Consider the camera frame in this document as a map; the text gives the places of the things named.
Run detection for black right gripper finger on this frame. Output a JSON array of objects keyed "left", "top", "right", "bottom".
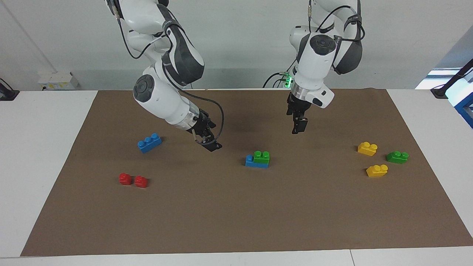
[
  {"left": 203, "top": 134, "right": 223, "bottom": 152},
  {"left": 193, "top": 129, "right": 212, "bottom": 145}
]

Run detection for blue three-stud toy block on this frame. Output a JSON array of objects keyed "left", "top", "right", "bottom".
[
  {"left": 245, "top": 154, "right": 269, "bottom": 168},
  {"left": 137, "top": 133, "right": 162, "bottom": 153}
]

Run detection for brown table mat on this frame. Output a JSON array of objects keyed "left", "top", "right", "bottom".
[{"left": 20, "top": 88, "right": 473, "bottom": 257}]

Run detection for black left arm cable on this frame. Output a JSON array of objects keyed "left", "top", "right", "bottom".
[{"left": 308, "top": 0, "right": 366, "bottom": 74}]

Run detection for blue and white cart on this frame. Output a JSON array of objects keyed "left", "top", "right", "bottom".
[{"left": 454, "top": 78, "right": 473, "bottom": 129}]

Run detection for yellow two-stud toy block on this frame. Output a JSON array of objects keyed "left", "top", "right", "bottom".
[
  {"left": 366, "top": 164, "right": 388, "bottom": 177},
  {"left": 357, "top": 142, "right": 378, "bottom": 156}
]

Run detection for white power socket box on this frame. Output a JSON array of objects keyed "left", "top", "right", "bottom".
[{"left": 38, "top": 72, "right": 79, "bottom": 91}]

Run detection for black stand with clamp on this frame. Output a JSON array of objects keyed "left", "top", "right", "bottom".
[{"left": 431, "top": 59, "right": 473, "bottom": 99}]

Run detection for black table clamp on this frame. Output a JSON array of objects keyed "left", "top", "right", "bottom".
[{"left": 0, "top": 78, "right": 20, "bottom": 101}]

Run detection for black left base cables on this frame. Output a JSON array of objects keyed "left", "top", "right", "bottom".
[{"left": 262, "top": 59, "right": 296, "bottom": 88}]

